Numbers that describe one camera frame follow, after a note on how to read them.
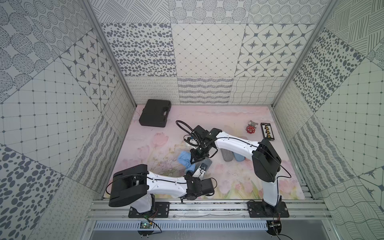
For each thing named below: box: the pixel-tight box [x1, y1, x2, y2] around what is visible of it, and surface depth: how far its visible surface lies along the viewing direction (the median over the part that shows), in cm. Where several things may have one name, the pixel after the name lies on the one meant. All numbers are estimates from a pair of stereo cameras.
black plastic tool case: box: [139, 99, 172, 128], surface depth 113 cm
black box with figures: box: [260, 122, 275, 141], surface depth 106 cm
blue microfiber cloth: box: [177, 151, 196, 172], surface depth 82 cm
